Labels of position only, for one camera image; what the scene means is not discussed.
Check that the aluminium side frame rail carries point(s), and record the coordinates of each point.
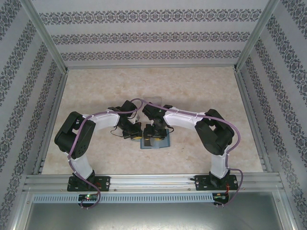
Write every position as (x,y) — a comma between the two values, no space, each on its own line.
(253,119)
(52,119)

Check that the grey metal sheet panel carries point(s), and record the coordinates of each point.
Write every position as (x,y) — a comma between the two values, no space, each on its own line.
(153,218)

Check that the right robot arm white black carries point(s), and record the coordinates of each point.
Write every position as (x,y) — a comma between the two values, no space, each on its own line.
(182,119)

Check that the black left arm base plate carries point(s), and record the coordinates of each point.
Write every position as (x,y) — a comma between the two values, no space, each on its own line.
(104,183)

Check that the aluminium mounting rail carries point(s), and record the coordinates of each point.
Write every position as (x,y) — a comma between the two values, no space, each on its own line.
(153,182)

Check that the teal leather card holder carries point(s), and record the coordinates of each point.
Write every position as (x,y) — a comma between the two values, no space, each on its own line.
(168,143)

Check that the aluminium upright frame post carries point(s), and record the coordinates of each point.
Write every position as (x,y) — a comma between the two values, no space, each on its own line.
(256,33)
(46,33)

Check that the aluminium back frame rail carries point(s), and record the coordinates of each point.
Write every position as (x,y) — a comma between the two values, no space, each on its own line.
(151,66)

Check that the aluminium lower frame bar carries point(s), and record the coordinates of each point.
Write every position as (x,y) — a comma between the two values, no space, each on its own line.
(22,210)
(285,210)

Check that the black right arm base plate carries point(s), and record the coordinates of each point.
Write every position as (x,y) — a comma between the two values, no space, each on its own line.
(201,183)

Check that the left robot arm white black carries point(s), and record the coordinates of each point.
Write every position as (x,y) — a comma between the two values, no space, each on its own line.
(105,121)

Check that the clear acrylic card stand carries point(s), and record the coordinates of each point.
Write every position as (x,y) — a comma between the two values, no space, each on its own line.
(153,99)

